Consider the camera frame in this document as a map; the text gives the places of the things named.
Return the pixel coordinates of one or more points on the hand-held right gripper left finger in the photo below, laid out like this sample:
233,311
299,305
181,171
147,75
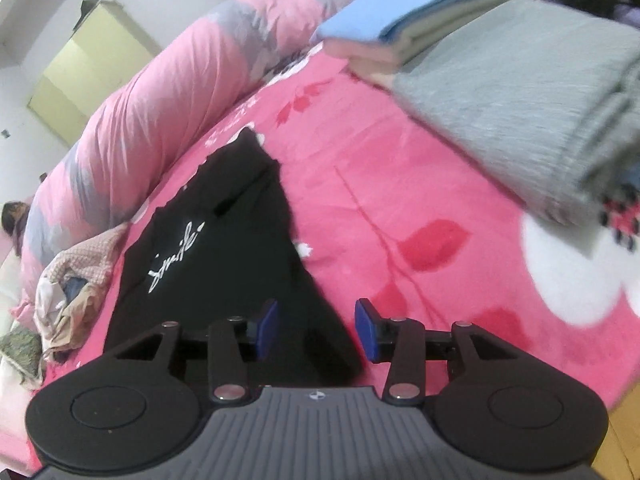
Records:
267,330

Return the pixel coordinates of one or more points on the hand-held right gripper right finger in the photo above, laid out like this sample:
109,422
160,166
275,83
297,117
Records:
366,332

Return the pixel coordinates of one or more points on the black shirt with white print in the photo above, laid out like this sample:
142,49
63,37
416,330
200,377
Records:
225,260

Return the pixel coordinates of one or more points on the crumpled beige clothes pile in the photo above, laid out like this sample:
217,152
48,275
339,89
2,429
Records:
90,255

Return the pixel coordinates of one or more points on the stack of folded pastel clothes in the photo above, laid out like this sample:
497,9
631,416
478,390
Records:
450,25

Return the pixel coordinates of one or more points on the pink floral blanket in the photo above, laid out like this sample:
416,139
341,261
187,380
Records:
400,185

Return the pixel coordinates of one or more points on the beige garment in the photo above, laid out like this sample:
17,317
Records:
80,320

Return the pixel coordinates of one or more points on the blue jeans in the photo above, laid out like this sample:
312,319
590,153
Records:
74,289

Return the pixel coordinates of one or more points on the pink and grey quilt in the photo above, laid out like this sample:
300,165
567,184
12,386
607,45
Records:
175,110

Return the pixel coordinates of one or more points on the green patterned pillow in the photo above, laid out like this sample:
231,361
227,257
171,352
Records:
22,355

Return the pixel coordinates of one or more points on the pink and white headboard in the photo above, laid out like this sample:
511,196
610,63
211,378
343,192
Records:
7,285

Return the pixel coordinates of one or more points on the folded grey garment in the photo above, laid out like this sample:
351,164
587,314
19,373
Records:
525,100

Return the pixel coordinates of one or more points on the yellow-green wardrobe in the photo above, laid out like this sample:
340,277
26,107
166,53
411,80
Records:
90,70

